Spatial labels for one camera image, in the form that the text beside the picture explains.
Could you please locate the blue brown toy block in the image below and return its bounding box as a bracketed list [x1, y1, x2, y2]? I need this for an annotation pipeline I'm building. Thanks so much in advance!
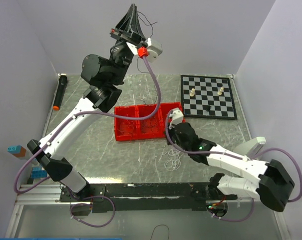
[7, 145, 32, 161]

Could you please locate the white chess pawn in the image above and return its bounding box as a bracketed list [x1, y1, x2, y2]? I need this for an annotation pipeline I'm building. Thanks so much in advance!
[217, 87, 224, 96]
[189, 88, 195, 98]

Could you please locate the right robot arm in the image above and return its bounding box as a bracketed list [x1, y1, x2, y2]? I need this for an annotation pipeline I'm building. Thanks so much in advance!
[165, 122, 295, 212]

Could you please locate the red three-compartment bin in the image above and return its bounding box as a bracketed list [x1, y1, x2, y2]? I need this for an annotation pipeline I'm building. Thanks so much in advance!
[114, 102, 182, 142]

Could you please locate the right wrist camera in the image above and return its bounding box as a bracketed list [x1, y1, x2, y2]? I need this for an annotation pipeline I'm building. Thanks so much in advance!
[168, 108, 184, 128]

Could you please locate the thin dark floor cable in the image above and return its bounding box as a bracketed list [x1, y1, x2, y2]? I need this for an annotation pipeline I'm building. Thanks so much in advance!
[150, 224, 170, 240]

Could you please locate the white stand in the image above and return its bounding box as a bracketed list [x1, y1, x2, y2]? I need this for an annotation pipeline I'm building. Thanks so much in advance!
[234, 136, 266, 157]

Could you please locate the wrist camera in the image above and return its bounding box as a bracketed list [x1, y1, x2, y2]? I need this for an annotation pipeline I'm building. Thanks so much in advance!
[168, 108, 184, 128]
[146, 37, 163, 63]

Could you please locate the white chess pawn right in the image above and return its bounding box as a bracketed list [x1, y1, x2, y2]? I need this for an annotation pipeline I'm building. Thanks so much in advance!
[217, 87, 224, 96]

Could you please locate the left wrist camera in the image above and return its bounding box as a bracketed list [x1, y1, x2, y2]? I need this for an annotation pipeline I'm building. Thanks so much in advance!
[146, 37, 163, 63]

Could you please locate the aluminium frame rail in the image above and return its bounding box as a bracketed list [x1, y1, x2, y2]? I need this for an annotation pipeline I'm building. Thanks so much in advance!
[15, 184, 61, 205]

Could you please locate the black marker orange cap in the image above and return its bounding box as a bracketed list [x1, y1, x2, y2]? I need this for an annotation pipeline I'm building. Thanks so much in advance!
[52, 75, 68, 111]

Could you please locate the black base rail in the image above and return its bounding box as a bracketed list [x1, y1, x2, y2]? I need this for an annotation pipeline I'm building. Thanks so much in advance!
[59, 182, 237, 213]

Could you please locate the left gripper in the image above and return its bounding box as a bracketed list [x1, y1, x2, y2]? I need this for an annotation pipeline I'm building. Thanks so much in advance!
[109, 4, 147, 86]

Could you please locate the black wire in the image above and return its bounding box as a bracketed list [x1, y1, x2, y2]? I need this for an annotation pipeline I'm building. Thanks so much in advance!
[135, 11, 158, 106]

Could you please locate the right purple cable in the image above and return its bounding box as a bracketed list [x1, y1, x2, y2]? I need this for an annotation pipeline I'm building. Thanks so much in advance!
[164, 109, 302, 223]

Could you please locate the chessboard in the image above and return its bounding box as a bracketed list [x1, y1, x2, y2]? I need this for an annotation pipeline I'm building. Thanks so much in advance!
[180, 75, 237, 120]

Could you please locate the blue white block stack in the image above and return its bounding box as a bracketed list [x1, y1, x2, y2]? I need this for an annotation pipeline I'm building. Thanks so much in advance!
[30, 166, 47, 179]

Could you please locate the white chess pawn left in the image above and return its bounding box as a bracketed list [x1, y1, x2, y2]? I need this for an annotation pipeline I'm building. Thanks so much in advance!
[189, 88, 195, 98]

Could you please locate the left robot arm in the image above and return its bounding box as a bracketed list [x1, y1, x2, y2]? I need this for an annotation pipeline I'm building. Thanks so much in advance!
[27, 4, 146, 201]

